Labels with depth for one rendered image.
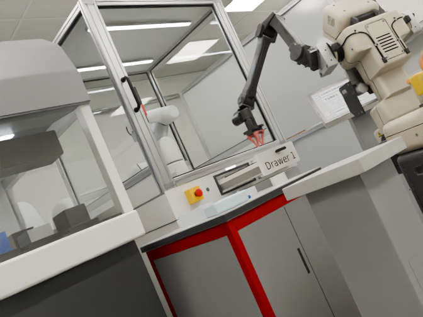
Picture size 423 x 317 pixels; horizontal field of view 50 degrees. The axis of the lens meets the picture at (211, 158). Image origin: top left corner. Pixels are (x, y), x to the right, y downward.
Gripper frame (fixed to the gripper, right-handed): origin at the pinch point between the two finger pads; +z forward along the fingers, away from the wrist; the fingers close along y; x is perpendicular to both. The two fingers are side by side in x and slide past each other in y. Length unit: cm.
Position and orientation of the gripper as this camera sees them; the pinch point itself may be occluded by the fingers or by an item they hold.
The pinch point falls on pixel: (260, 144)
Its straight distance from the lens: 232.2
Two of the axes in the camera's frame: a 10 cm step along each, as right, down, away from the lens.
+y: 5.7, -3.2, -7.5
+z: 3.9, 9.2, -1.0
